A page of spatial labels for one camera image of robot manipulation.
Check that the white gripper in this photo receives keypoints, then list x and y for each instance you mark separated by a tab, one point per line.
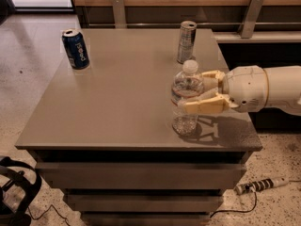
245	88

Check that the clear plastic water bottle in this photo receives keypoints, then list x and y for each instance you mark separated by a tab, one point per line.
187	84

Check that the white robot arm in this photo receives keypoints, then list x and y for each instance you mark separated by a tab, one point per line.
284	89

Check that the silver energy drink can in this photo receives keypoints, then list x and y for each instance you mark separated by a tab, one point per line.
186	41

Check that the blue pepsi can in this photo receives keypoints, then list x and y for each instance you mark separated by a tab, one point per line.
75	48

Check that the grey side shelf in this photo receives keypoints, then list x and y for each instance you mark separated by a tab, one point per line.
260	37

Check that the white power strip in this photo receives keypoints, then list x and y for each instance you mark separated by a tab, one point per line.
261	185

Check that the grey drawer cabinet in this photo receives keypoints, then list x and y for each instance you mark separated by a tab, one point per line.
118	110

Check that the top grey drawer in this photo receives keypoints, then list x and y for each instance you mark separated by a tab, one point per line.
141	175

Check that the grey drawer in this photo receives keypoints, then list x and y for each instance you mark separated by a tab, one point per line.
102	219
148	204
141	175

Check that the middle grey drawer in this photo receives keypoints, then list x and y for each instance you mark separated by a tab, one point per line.
148	204

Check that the bottom grey drawer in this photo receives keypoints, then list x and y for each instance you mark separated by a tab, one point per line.
102	219

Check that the right metal bracket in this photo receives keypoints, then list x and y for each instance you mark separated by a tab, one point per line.
252	13

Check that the metal bracket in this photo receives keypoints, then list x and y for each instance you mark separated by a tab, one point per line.
119	14
252	13

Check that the left metal bracket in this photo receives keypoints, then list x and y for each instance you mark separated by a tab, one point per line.
119	14

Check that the black bag with straps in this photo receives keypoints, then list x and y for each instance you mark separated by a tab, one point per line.
18	192

